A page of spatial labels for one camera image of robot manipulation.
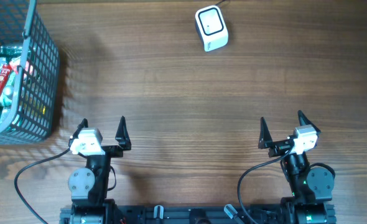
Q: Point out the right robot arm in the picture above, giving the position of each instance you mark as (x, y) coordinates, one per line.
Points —
(311, 184)

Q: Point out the green 3M package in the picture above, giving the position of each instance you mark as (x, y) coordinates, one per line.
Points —
(11, 51)

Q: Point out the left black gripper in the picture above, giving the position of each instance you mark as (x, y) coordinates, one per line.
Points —
(121, 135)

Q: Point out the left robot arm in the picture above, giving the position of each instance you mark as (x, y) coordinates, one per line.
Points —
(89, 185)

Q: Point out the white barcode scanner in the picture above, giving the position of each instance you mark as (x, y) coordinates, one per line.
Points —
(211, 28)

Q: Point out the grey plastic mesh basket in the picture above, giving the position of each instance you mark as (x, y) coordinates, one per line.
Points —
(35, 85)

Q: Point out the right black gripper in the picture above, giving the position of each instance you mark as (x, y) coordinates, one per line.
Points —
(266, 141)

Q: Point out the teal pack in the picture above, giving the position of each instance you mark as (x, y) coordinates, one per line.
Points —
(8, 91)

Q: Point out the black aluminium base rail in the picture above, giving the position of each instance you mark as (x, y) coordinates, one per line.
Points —
(263, 213)

